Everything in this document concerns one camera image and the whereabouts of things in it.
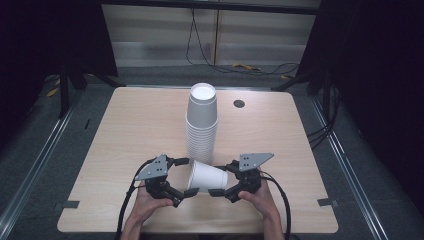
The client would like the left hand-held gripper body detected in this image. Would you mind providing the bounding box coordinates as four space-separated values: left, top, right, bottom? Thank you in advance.
134 153 176 202

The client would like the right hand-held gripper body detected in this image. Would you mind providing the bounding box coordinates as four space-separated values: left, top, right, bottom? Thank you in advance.
229 152 276 198

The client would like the single white paper cup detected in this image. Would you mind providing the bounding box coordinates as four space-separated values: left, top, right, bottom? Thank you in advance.
187 159 230 194

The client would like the stack of white paper cups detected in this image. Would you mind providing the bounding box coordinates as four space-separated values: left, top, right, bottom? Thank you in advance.
185 82 219 167

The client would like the person's right hand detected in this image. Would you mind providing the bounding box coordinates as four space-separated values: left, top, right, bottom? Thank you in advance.
237 178 278 221

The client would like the person's left hand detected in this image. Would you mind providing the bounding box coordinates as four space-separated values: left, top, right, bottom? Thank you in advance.
131 180 175 223

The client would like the black metal stand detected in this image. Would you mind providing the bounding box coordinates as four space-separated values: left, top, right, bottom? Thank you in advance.
57 61 127 120
270 66 334 98

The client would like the yellow floor tape scrap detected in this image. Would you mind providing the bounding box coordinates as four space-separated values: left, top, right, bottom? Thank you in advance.
45 86 61 99
231 62 263 72

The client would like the dark curtain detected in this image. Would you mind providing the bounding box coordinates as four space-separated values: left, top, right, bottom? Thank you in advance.
296 0 424 208
0 0 119 148

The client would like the black overhead beam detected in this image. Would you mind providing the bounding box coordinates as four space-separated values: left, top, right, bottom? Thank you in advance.
99 0 322 16

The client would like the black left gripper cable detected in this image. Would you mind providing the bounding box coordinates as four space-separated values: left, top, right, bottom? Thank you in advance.
114 157 158 240

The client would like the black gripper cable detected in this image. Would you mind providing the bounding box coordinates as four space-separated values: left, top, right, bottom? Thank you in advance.
114 157 158 240
260 170 293 240

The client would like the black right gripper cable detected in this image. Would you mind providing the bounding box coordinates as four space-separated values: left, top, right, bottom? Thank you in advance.
260 170 293 240

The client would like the bundle of black floor cables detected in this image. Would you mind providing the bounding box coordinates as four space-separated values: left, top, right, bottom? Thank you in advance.
306 84 342 150

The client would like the metal floor rail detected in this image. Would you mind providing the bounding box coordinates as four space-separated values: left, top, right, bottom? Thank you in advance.
0 88 85 232
309 95 383 240

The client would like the black hanging wall cable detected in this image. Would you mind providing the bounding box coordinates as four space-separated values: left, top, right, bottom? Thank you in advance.
185 7 301 77

